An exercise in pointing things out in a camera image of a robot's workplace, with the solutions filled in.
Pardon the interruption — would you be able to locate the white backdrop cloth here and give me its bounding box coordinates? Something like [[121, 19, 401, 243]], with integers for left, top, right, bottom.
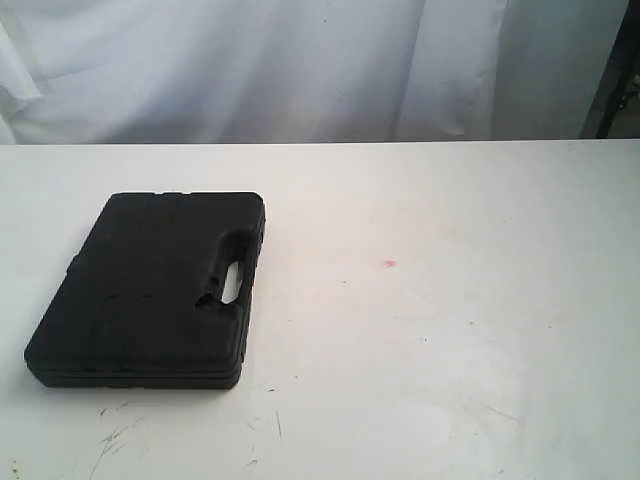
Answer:
[[1, 1, 627, 144]]

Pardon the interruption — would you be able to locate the dark metal stand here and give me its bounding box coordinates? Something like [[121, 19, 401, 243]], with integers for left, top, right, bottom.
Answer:
[[580, 1, 639, 139]]

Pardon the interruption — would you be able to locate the black plastic tool case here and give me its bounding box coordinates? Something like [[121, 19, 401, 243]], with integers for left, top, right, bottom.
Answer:
[[23, 192, 266, 390]]

